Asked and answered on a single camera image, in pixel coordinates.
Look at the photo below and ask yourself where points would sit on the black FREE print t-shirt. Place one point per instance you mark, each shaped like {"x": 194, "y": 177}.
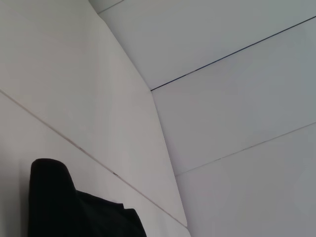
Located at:
{"x": 74, "y": 214}

